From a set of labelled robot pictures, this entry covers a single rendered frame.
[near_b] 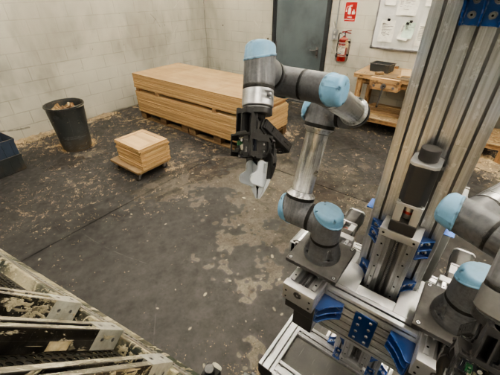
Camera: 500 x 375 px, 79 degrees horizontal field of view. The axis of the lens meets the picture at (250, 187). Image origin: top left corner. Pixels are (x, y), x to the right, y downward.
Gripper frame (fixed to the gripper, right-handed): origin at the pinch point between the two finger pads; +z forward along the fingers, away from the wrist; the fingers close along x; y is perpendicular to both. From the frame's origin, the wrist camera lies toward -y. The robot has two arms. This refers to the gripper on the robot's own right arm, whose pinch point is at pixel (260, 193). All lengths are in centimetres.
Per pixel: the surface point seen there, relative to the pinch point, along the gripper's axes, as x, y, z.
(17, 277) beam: -116, 36, 46
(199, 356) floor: -104, -57, 114
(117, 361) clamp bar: -29, 22, 48
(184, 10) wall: -513, -274, -337
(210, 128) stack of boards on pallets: -318, -211, -71
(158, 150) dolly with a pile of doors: -297, -119, -30
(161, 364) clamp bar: -33, 7, 57
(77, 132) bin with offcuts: -423, -61, -54
